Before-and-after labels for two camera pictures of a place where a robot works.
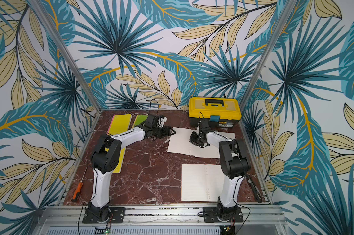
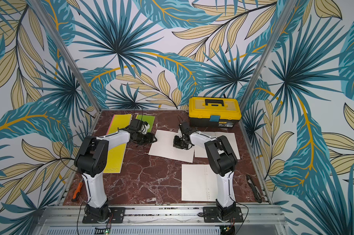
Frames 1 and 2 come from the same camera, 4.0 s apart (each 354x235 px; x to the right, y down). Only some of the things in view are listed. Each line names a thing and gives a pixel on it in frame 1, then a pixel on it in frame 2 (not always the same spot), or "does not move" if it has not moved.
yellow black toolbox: (220, 112) does not move
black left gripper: (166, 132) to (149, 139)
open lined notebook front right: (201, 182) does not move
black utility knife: (255, 190) does not move
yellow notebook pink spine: (119, 123) does not move
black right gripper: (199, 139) to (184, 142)
